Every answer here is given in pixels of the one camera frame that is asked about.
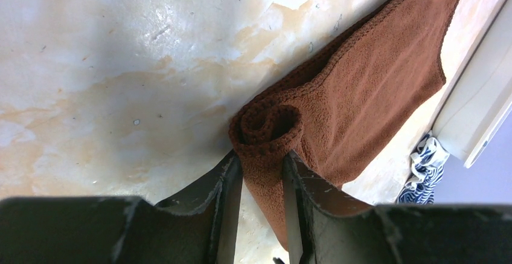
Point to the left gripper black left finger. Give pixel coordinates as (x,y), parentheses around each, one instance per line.
(198,224)

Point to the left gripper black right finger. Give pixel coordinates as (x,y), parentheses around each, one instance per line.
(326,225)

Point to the brown towel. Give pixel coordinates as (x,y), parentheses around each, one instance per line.
(339,109)

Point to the blue white striped towel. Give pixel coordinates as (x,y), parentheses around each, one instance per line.
(427,169)

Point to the white plastic bin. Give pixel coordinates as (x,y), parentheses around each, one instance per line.
(480,101)

